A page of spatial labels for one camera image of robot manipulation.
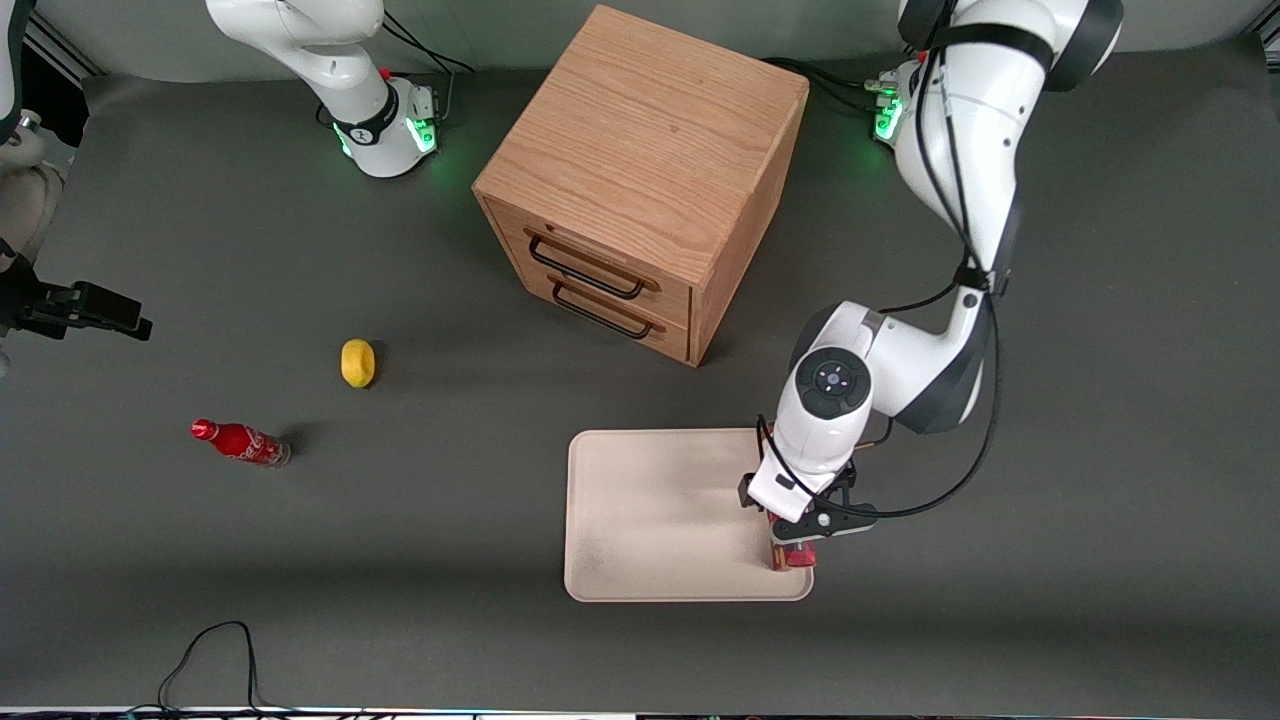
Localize aluminium frame rail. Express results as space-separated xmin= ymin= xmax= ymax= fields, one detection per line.
xmin=22 ymin=12 xmax=103 ymax=81

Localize black right arm base cables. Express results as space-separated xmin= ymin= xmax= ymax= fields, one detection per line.
xmin=380 ymin=12 xmax=478 ymax=126

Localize wooden drawer with black handle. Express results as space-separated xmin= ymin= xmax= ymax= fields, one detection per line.
xmin=484 ymin=197 xmax=695 ymax=327
xmin=498 ymin=262 xmax=693 ymax=365

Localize yellow lemon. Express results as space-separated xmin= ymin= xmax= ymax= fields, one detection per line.
xmin=340 ymin=338 xmax=378 ymax=389

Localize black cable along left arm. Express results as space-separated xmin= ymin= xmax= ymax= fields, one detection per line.
xmin=755 ymin=0 xmax=1004 ymax=521

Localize red cola bottle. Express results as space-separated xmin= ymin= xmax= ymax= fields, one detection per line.
xmin=190 ymin=418 xmax=292 ymax=469

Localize red cookie box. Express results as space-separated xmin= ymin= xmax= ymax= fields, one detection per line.
xmin=766 ymin=512 xmax=818 ymax=572

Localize black arm base cables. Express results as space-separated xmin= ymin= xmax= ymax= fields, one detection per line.
xmin=762 ymin=56 xmax=893 ymax=117
xmin=380 ymin=12 xmax=478 ymax=126

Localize cream rectangular tray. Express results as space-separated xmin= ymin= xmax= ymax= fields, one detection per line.
xmin=563 ymin=428 xmax=815 ymax=604

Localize black left arm base cables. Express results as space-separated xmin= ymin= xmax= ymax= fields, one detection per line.
xmin=762 ymin=56 xmax=893 ymax=117

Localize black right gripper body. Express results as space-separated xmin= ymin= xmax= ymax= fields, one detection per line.
xmin=0 ymin=255 xmax=79 ymax=341

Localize thin black looped cable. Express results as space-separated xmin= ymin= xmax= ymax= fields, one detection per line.
xmin=125 ymin=620 xmax=301 ymax=717

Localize wooden drawer cabinet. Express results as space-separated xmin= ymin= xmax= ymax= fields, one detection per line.
xmin=472 ymin=4 xmax=811 ymax=368

